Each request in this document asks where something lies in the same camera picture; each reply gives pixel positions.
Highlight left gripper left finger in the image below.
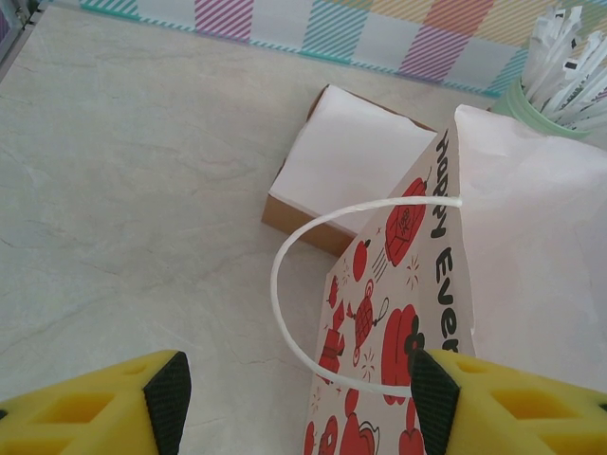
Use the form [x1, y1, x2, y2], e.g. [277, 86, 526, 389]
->
[0, 349, 194, 455]

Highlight mint green straw holder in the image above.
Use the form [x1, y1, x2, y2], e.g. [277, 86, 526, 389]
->
[502, 75, 607, 141]

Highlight white paper napkin stack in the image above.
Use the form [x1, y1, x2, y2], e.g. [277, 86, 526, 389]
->
[267, 84, 440, 238]

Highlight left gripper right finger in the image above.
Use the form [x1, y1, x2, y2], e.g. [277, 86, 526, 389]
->
[408, 348, 607, 455]

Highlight brown cardboard napkin box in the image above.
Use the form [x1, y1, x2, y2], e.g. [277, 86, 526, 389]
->
[260, 83, 440, 260]

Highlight white paper bag red prints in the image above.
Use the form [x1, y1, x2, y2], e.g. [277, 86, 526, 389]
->
[269, 104, 607, 455]

